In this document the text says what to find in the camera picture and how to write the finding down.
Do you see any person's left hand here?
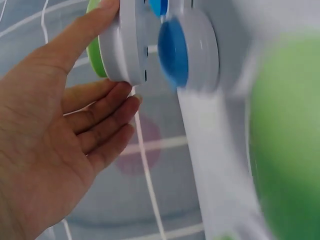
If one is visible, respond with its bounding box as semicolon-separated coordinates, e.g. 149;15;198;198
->
0;0;143;240

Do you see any white round piece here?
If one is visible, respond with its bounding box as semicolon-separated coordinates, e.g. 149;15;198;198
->
149;0;194;22
157;8;220;94
86;0;150;87

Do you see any white round piece, blue cap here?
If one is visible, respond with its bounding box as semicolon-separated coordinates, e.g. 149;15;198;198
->
157;8;220;94
149;0;194;22

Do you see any large white and green object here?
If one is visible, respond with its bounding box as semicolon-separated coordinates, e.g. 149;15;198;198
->
176;0;320;240

